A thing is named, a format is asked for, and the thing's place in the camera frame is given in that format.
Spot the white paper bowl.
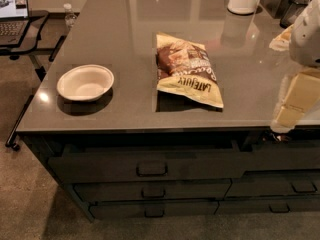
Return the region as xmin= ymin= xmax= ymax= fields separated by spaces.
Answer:
xmin=57 ymin=64 xmax=114 ymax=102

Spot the dark counter cabinet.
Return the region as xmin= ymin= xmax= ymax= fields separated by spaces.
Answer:
xmin=18 ymin=0 xmax=320 ymax=219

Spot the black rolling laptop stand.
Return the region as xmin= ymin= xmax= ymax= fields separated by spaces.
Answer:
xmin=0 ymin=9 xmax=68 ymax=152

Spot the dark drawer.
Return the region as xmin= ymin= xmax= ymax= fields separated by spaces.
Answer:
xmin=251 ymin=140 xmax=320 ymax=171
xmin=216 ymin=197 xmax=320 ymax=215
xmin=74 ymin=180 xmax=231 ymax=202
xmin=48 ymin=143 xmax=250 ymax=183
xmin=226 ymin=172 xmax=320 ymax=198
xmin=89 ymin=199 xmax=219 ymax=220

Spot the Late July chip bag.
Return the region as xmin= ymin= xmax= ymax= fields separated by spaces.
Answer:
xmin=156 ymin=33 xmax=224 ymax=109

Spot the open laptop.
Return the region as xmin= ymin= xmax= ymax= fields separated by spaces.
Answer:
xmin=0 ymin=0 xmax=30 ymax=47

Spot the clear plastic water bottle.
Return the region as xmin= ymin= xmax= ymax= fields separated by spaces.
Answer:
xmin=64 ymin=3 xmax=77 ymax=29

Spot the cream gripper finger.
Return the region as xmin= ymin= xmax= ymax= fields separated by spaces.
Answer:
xmin=269 ymin=25 xmax=293 ymax=51
xmin=273 ymin=67 xmax=320 ymax=133

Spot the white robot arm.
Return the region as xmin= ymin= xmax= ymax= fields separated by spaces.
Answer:
xmin=269 ymin=0 xmax=320 ymax=133

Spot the black utensil holder cup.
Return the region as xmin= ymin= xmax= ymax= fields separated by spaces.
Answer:
xmin=280 ymin=0 xmax=310 ymax=28

